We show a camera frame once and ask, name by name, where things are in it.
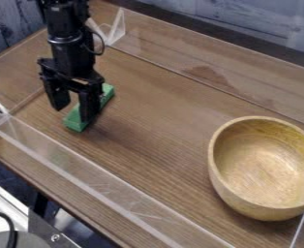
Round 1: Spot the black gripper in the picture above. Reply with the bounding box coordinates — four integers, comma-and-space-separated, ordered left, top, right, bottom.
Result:
36, 33, 104, 122

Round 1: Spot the green rectangular block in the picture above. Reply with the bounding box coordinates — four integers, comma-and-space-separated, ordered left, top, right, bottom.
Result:
63, 83, 114, 133

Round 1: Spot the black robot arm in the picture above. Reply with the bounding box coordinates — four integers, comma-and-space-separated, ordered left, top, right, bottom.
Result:
36, 0, 104, 122

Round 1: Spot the brown wooden bowl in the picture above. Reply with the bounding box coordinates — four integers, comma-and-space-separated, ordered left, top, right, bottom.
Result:
207, 116, 304, 221

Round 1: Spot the clear acrylic front barrier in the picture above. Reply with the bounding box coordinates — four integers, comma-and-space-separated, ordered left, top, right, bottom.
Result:
0, 103, 235, 248

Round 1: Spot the black table leg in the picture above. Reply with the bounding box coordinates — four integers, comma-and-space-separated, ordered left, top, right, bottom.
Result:
31, 193, 48, 217

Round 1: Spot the clear acrylic corner bracket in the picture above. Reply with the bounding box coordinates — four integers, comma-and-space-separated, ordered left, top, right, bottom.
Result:
86, 8, 126, 48

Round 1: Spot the grey metal bracket with screw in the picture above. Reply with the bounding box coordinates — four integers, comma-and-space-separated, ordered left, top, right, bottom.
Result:
27, 210, 80, 248

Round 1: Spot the black cable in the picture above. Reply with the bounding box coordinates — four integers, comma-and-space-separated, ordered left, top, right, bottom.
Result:
0, 211, 18, 248

